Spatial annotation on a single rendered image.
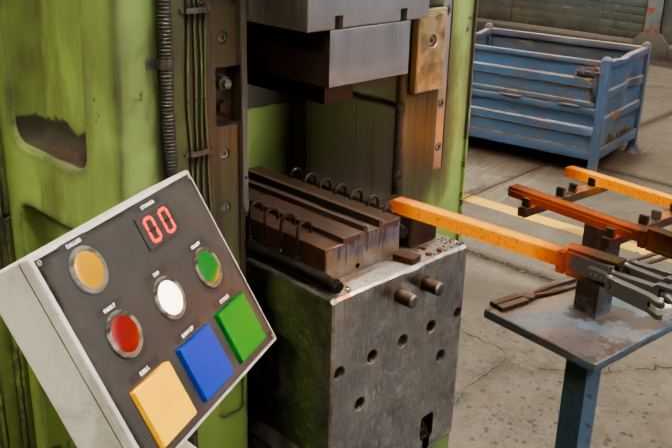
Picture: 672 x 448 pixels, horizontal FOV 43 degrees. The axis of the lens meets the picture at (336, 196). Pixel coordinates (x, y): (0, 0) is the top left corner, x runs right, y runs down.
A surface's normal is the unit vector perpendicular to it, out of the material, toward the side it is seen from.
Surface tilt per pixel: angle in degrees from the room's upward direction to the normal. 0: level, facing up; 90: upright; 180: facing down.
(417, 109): 90
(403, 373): 90
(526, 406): 0
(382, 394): 90
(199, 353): 60
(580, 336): 0
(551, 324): 0
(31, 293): 90
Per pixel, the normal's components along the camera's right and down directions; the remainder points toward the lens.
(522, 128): -0.60, 0.26
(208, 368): 0.83, -0.35
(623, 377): 0.03, -0.94
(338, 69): 0.70, 0.26
